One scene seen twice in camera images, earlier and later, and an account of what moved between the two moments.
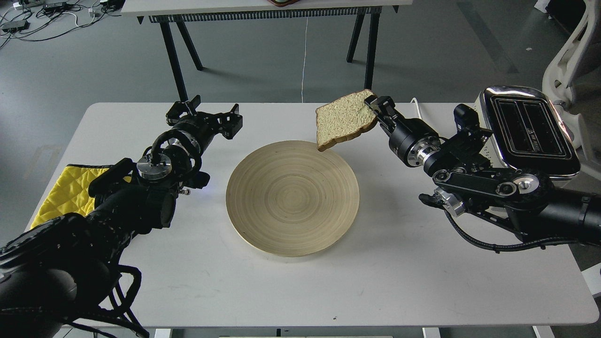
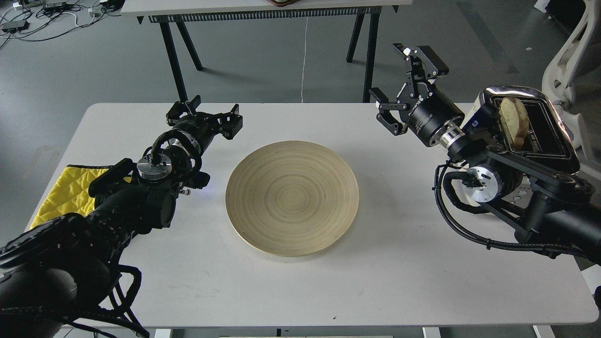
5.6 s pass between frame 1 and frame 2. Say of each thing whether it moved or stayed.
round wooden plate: stayed
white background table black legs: stayed
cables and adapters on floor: stayed
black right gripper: moved
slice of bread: moved
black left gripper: stayed
